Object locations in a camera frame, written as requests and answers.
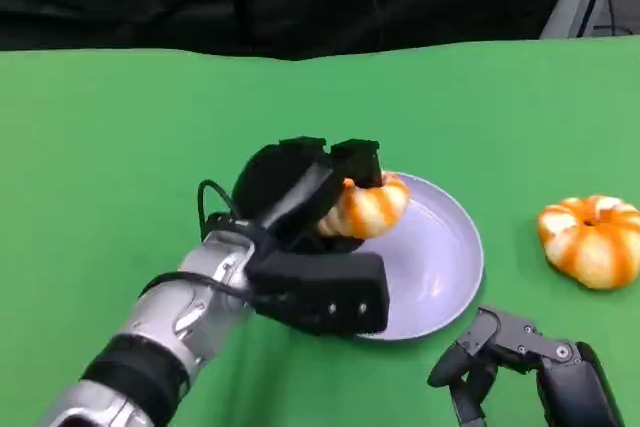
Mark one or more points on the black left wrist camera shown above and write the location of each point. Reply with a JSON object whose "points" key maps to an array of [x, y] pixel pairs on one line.
{"points": [[325, 292]]}

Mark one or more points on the orange white toy bread roll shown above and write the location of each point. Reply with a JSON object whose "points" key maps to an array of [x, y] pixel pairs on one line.
{"points": [[372, 209], [592, 242]]}

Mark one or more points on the lilac plate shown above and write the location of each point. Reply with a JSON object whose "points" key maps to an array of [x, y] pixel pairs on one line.
{"points": [[435, 267]]}

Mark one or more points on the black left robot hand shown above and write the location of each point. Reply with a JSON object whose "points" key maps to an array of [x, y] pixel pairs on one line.
{"points": [[280, 182]]}

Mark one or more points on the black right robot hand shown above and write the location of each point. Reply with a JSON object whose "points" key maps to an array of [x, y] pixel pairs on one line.
{"points": [[550, 362]]}

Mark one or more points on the green table cloth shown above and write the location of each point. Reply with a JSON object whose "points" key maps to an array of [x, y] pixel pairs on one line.
{"points": [[150, 122]]}

